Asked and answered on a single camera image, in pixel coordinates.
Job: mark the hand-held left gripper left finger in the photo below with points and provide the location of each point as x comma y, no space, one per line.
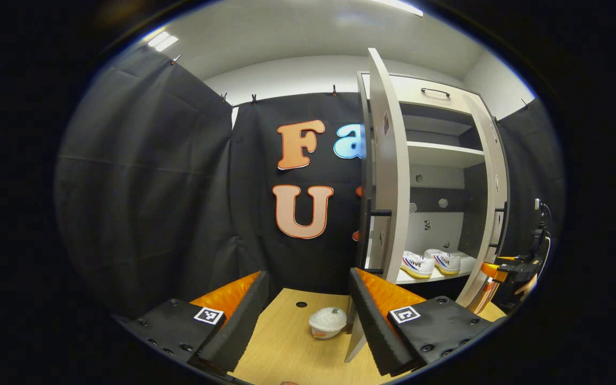
241,326

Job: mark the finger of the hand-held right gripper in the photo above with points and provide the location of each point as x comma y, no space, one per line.
495,271

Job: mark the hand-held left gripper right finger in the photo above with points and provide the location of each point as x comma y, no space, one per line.
372,326

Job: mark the white cabinet door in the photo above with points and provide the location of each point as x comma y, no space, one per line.
489,251
388,160

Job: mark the white striped canvas shoe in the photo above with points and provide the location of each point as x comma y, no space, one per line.
447,262
415,264

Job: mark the white shoe cabinet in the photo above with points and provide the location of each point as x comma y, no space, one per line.
441,155

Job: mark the white cabinet drawer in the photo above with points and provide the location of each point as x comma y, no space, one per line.
415,88

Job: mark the white round container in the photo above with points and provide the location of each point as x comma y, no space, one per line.
327,322

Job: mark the black backdrop cloth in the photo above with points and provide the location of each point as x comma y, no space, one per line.
153,187

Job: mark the ceiling light panel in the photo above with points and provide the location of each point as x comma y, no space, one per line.
162,41

